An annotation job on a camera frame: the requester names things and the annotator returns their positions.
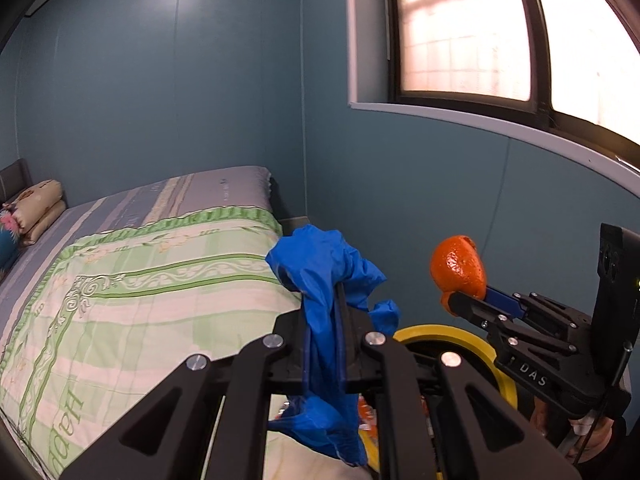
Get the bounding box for orange snack wrapper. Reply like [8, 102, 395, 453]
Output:
[357, 394, 433, 436]

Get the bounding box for yellow rimmed trash bin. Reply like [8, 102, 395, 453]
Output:
[360, 324, 518, 480]

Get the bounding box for green printed quilt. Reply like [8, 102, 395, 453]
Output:
[0, 207, 371, 480]

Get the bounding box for folded blue floral quilt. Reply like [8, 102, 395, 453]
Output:
[0, 212, 23, 281]

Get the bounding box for orange peel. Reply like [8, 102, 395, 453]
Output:
[430, 234, 488, 317]

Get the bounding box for window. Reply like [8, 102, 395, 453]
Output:
[347, 0, 640, 181]

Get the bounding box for blue plastic bag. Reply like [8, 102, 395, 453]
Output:
[265, 225, 402, 467]

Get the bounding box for beige pillows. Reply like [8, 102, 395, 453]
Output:
[2, 180, 68, 247]

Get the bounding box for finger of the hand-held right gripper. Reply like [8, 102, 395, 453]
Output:
[462, 292, 577, 357]
[485, 285, 594, 344]

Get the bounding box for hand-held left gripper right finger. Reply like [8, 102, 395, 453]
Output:
[335, 282, 583, 480]

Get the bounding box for grey bed headboard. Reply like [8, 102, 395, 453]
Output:
[0, 158, 33, 206]

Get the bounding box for person's right forearm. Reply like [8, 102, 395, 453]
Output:
[575, 412, 640, 480]

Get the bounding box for person's right hand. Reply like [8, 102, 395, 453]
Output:
[530, 400, 616, 462]

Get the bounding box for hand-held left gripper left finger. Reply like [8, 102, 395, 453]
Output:
[60, 310, 321, 480]

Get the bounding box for striped grey bed sheet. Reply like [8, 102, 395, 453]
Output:
[0, 165, 275, 306]

